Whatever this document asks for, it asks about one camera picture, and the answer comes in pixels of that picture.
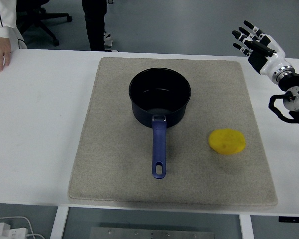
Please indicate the person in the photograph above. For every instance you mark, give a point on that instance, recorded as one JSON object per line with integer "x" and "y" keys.
{"x": 0, "y": 15}

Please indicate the beige fabric mat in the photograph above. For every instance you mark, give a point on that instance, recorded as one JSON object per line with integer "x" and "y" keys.
{"x": 114, "y": 149}

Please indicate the black office chair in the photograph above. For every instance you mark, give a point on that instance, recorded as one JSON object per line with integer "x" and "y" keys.
{"x": 37, "y": 17}

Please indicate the white power strip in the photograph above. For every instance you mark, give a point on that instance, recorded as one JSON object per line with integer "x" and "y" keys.
{"x": 7, "y": 231}

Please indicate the grey metal plate with screws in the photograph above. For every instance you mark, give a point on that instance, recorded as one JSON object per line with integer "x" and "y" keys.
{"x": 152, "y": 234}

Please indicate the white table leg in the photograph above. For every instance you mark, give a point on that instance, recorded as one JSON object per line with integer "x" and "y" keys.
{"x": 246, "y": 227}
{"x": 58, "y": 224}

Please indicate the black table control panel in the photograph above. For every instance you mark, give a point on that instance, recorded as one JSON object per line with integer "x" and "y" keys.
{"x": 294, "y": 219}

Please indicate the person's legs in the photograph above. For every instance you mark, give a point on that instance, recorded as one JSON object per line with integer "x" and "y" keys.
{"x": 96, "y": 25}

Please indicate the yellow potato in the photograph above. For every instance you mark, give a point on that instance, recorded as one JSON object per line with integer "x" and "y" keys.
{"x": 226, "y": 142}

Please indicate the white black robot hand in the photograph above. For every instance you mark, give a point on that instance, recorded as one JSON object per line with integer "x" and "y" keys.
{"x": 272, "y": 58}

